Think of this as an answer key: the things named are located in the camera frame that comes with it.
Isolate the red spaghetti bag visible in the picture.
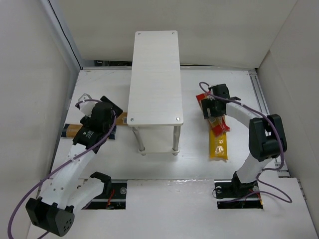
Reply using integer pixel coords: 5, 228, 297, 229
196, 93, 230, 137

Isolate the yellow spaghetti bag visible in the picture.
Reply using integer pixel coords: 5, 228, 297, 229
209, 127, 228, 161

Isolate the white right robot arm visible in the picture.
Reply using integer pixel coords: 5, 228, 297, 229
199, 82, 287, 203

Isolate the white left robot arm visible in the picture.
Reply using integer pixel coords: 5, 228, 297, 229
25, 95, 123, 237

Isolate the white two-tier shelf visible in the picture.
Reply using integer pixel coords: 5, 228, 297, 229
127, 30, 184, 155

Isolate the brown spaghetti box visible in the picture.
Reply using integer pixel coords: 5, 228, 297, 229
115, 112, 127, 126

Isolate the blue-ended spaghetti box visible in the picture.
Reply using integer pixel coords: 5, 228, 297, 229
61, 123, 117, 140

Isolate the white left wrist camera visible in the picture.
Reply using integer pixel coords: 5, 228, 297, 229
75, 93, 101, 117

